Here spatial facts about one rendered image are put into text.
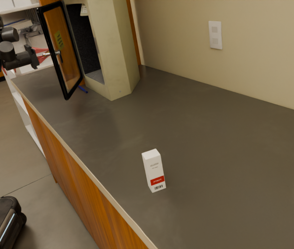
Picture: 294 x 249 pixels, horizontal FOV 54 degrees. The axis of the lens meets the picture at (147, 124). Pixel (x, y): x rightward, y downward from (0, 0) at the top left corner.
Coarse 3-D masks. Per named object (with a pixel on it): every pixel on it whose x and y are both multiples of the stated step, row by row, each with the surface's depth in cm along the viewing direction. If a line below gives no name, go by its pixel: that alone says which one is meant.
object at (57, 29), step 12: (48, 12) 122; (60, 12) 136; (48, 24) 121; (60, 24) 134; (60, 36) 132; (48, 48) 120; (60, 48) 131; (72, 48) 146; (60, 60) 129; (72, 60) 144; (72, 72) 142; (60, 84) 127; (72, 84) 140
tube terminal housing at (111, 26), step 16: (64, 0) 138; (80, 0) 121; (96, 0) 118; (112, 0) 121; (96, 16) 120; (112, 16) 123; (128, 16) 141; (96, 32) 122; (112, 32) 126; (128, 32) 140; (112, 48) 128; (128, 48) 139; (112, 64) 130; (128, 64) 138; (112, 80) 133; (128, 80) 138; (112, 96) 136
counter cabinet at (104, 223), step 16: (32, 112) 190; (48, 128) 153; (48, 144) 181; (48, 160) 222; (64, 160) 148; (64, 176) 176; (80, 176) 125; (64, 192) 214; (80, 192) 143; (96, 192) 108; (80, 208) 169; (96, 208) 122; (112, 208) 95; (96, 224) 140; (112, 224) 106; (128, 224) 86; (96, 240) 163; (112, 240) 118; (128, 240) 94
